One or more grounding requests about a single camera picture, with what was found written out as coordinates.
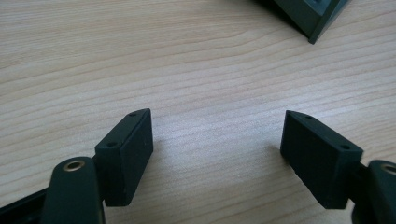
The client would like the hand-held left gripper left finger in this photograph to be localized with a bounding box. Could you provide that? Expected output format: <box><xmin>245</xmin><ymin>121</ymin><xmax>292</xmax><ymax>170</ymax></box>
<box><xmin>94</xmin><ymin>107</ymin><xmax>154</xmax><ymax>207</ymax></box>

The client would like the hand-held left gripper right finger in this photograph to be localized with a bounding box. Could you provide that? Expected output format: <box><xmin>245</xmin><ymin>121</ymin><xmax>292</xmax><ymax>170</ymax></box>
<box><xmin>279</xmin><ymin>109</ymin><xmax>364</xmax><ymax>210</ymax></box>

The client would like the dark green box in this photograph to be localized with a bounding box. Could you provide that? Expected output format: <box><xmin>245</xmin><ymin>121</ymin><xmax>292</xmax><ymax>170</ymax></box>
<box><xmin>255</xmin><ymin>0</ymin><xmax>353</xmax><ymax>45</ymax></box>

